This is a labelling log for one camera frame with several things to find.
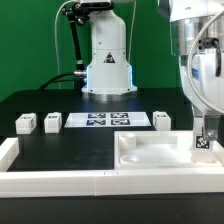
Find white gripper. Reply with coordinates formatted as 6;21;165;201
179;53;224;141

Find black cables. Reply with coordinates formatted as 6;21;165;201
39;72;88;91

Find white square tabletop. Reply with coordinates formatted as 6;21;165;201
114;131;224;169

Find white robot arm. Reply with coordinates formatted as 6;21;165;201
80;0;224;141

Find white sheet with fiducial tags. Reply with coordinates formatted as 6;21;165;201
65;112;151;128

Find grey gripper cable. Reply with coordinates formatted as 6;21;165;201
186;9;224;114

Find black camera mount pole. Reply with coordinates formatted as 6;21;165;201
61;2;88;78

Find white U-shaped fence wall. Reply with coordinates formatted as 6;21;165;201
0;138;224;198

